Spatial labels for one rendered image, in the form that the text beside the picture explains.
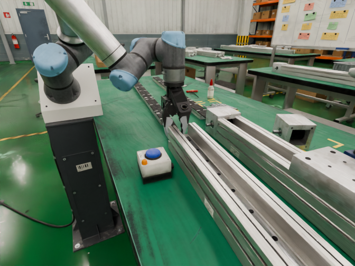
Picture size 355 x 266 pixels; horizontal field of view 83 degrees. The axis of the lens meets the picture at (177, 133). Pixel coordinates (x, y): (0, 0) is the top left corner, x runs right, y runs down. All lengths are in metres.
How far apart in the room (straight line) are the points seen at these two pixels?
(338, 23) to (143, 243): 3.47
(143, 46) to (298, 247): 0.64
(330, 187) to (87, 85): 1.01
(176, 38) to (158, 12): 11.79
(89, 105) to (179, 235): 0.77
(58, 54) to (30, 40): 10.63
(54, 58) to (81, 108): 0.25
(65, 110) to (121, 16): 10.89
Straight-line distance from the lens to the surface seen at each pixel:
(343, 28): 3.56
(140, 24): 12.03
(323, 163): 0.50
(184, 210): 0.49
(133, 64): 0.65
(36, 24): 11.51
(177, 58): 0.66
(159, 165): 0.53
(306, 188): 0.53
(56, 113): 1.06
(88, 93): 1.08
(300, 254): 0.41
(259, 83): 2.57
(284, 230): 0.42
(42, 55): 0.93
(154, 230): 0.45
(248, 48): 5.47
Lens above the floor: 1.14
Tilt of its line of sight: 26 degrees down
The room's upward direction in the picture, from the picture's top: straight up
